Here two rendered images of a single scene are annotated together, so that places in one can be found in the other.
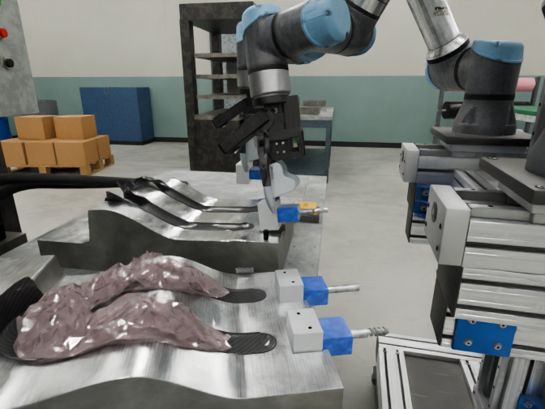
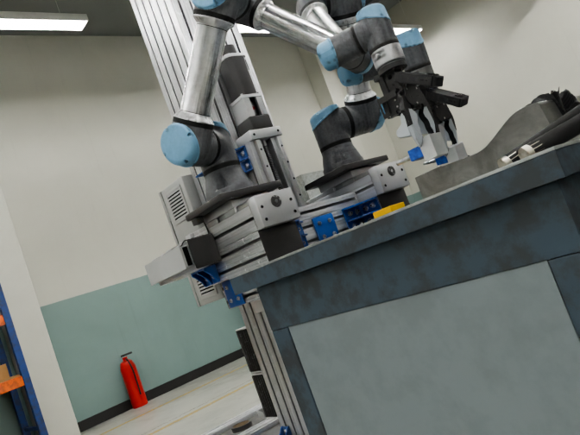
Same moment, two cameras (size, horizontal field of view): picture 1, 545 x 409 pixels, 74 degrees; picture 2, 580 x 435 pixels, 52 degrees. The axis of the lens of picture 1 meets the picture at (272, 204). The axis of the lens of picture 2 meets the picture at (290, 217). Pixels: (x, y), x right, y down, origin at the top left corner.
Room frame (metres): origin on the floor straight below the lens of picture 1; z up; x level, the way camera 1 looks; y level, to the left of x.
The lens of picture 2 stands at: (2.31, 0.64, 0.77)
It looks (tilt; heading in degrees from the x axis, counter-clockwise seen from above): 5 degrees up; 218
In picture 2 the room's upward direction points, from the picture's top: 20 degrees counter-clockwise
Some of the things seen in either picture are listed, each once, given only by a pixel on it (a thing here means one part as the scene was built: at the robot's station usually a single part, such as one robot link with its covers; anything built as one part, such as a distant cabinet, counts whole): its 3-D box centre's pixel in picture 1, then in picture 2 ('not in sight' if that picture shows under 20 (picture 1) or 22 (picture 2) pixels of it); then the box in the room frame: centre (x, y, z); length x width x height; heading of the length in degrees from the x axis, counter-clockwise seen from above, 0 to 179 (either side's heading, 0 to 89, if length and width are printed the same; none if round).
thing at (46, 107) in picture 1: (42, 125); not in sight; (6.70, 4.17, 0.44); 0.59 x 0.59 x 0.88
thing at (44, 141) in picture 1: (56, 143); not in sight; (5.09, 3.03, 0.37); 1.20 x 0.82 x 0.74; 88
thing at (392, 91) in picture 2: (255, 113); (398, 91); (0.97, 0.04, 1.09); 0.09 x 0.08 x 0.12; 81
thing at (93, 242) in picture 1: (178, 221); (524, 143); (0.77, 0.21, 0.87); 0.50 x 0.26 x 0.14; 81
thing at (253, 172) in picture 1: (261, 173); (417, 154); (0.97, 0.03, 0.93); 0.13 x 0.05 x 0.05; 81
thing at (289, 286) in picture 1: (318, 290); not in sight; (0.50, -0.07, 0.85); 0.13 x 0.05 x 0.05; 98
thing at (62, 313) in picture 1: (129, 299); not in sight; (0.41, 0.19, 0.90); 0.26 x 0.18 x 0.08; 98
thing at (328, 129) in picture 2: not in sight; (330, 126); (0.51, -0.45, 1.20); 0.13 x 0.12 x 0.14; 141
